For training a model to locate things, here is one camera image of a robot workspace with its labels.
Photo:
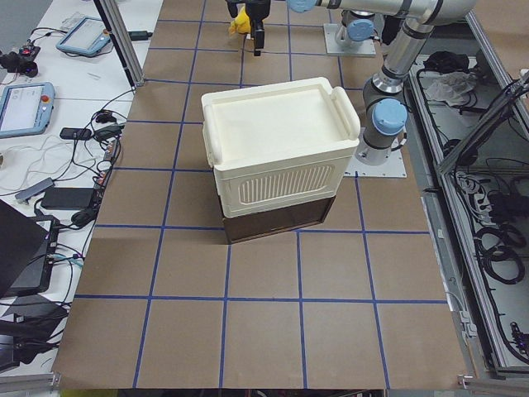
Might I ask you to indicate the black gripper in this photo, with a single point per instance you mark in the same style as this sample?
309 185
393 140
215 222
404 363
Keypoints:
258 16

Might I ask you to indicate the cream plastic drawer cabinet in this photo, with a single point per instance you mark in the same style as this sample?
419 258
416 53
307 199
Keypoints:
278 145

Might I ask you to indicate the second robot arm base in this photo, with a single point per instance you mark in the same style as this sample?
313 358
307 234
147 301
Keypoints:
353 35

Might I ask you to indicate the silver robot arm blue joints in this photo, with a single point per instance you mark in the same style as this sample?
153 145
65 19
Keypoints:
385 115

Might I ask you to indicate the yellow plush toy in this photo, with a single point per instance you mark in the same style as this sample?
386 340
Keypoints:
240 24

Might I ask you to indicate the upper blue teach pendant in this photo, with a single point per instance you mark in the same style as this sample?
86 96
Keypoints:
87 38

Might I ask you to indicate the blue teach pendant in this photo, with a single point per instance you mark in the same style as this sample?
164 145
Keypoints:
87 38
26 109

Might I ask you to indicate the silver robot mounting plate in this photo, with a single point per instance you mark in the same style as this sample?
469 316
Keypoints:
378 167

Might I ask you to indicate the dark brown base box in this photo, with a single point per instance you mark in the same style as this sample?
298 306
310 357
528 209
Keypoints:
256 225

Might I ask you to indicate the crumpled white cloth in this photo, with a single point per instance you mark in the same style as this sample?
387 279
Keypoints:
452 89

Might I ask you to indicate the black phone device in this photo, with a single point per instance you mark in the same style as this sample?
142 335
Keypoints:
75 134

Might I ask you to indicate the lower blue teach pendant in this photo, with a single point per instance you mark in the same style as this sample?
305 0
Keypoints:
26 109

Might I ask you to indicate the grey usb hub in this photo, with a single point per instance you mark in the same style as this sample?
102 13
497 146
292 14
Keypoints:
26 194

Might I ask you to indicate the black power adapter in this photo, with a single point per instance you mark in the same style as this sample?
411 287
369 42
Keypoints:
58 198

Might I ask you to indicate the black laptop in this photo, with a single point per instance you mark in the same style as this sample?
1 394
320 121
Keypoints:
27 247

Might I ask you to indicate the aluminium frame post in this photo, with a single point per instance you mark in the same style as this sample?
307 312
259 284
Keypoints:
112 19

